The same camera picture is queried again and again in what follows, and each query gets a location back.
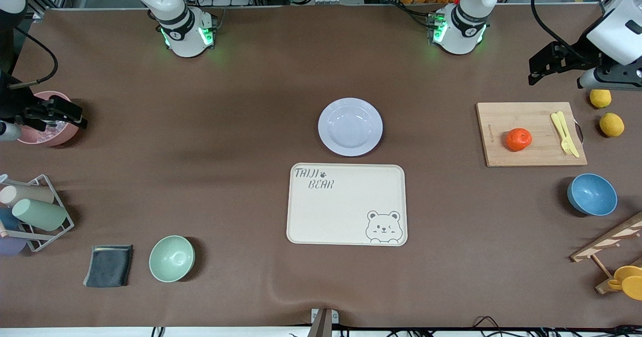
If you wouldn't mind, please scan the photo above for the orange fruit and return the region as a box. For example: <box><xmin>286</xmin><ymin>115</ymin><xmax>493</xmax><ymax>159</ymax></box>
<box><xmin>506</xmin><ymin>128</ymin><xmax>533</xmax><ymax>152</ymax></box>

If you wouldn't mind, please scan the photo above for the white round plate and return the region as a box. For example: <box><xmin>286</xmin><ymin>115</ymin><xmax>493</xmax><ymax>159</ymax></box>
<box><xmin>317</xmin><ymin>98</ymin><xmax>383</xmax><ymax>157</ymax></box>

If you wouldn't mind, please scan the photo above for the pink bowl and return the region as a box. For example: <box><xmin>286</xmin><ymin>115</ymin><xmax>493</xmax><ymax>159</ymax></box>
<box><xmin>17</xmin><ymin>91</ymin><xmax>81</xmax><ymax>147</ymax></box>

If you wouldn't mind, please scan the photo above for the yellow lemon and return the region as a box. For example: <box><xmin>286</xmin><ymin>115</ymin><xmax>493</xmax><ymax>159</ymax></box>
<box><xmin>589</xmin><ymin>89</ymin><xmax>612</xmax><ymax>109</ymax></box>
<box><xmin>599</xmin><ymin>112</ymin><xmax>625</xmax><ymax>137</ymax></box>

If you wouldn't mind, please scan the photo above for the wooden cutting board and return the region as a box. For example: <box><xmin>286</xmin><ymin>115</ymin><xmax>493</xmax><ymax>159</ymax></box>
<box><xmin>475</xmin><ymin>102</ymin><xmax>588</xmax><ymax>168</ymax></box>

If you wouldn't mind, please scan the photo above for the yellow plastic fork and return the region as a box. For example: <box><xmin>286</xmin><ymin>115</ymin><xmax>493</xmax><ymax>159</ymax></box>
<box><xmin>551</xmin><ymin>112</ymin><xmax>575</xmax><ymax>156</ymax></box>

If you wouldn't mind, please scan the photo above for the beige cup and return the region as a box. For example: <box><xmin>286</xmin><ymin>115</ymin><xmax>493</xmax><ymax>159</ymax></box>
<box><xmin>0</xmin><ymin>184</ymin><xmax>55</xmax><ymax>208</ymax></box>

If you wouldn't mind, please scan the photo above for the pale green cup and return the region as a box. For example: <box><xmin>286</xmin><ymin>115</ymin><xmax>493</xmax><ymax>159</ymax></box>
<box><xmin>12</xmin><ymin>198</ymin><xmax>68</xmax><ymax>232</ymax></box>

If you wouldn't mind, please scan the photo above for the blue cup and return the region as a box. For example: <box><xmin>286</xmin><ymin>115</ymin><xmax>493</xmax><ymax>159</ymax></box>
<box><xmin>0</xmin><ymin>208</ymin><xmax>21</xmax><ymax>230</ymax></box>

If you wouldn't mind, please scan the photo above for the blue bowl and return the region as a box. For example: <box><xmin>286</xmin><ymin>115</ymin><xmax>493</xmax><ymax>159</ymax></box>
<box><xmin>567</xmin><ymin>173</ymin><xmax>618</xmax><ymax>216</ymax></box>

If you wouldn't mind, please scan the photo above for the purple cup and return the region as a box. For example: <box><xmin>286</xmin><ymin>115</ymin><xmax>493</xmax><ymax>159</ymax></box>
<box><xmin>0</xmin><ymin>234</ymin><xmax>27</xmax><ymax>256</ymax></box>

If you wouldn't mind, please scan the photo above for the dark grey folded cloth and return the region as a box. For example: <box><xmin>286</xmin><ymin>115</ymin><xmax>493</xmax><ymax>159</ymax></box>
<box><xmin>83</xmin><ymin>245</ymin><xmax>134</xmax><ymax>288</ymax></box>

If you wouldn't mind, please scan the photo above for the wooden mug rack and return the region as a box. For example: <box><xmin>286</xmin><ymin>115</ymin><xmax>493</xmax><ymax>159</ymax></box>
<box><xmin>570</xmin><ymin>212</ymin><xmax>642</xmax><ymax>295</ymax></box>

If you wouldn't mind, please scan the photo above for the green bowl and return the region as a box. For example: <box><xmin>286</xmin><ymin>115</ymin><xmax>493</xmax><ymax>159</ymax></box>
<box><xmin>149</xmin><ymin>235</ymin><xmax>195</xmax><ymax>283</ymax></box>

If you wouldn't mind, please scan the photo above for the yellow mug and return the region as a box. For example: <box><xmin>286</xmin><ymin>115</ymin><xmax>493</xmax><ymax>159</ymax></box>
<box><xmin>607</xmin><ymin>265</ymin><xmax>642</xmax><ymax>301</ymax></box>

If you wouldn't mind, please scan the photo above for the cream bear print tray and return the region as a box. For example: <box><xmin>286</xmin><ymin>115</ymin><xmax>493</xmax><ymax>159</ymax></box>
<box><xmin>286</xmin><ymin>163</ymin><xmax>408</xmax><ymax>247</ymax></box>

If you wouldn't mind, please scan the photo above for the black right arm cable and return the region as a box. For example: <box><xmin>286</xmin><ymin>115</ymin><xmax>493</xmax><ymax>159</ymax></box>
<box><xmin>8</xmin><ymin>25</ymin><xmax>59</xmax><ymax>89</ymax></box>

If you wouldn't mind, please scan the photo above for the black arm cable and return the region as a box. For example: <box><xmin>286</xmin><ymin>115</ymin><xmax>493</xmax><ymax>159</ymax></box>
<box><xmin>530</xmin><ymin>0</ymin><xmax>588</xmax><ymax>60</ymax></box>
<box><xmin>8</xmin><ymin>25</ymin><xmax>59</xmax><ymax>89</ymax></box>

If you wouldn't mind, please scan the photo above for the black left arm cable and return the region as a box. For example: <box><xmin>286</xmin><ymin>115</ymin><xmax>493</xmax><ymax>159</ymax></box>
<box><xmin>530</xmin><ymin>0</ymin><xmax>588</xmax><ymax>60</ymax></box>

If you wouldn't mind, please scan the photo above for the grey wire cup rack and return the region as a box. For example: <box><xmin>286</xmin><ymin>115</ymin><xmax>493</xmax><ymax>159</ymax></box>
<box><xmin>0</xmin><ymin>174</ymin><xmax>75</xmax><ymax>253</ymax></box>

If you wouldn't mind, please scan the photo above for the metal table bracket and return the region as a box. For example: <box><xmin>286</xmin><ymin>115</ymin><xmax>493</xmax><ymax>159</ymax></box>
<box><xmin>309</xmin><ymin>307</ymin><xmax>340</xmax><ymax>337</ymax></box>

